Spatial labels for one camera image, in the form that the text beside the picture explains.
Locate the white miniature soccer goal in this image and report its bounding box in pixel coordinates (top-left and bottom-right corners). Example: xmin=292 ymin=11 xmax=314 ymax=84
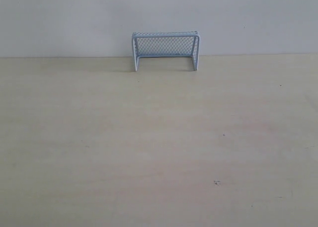
xmin=131 ymin=31 xmax=200 ymax=71

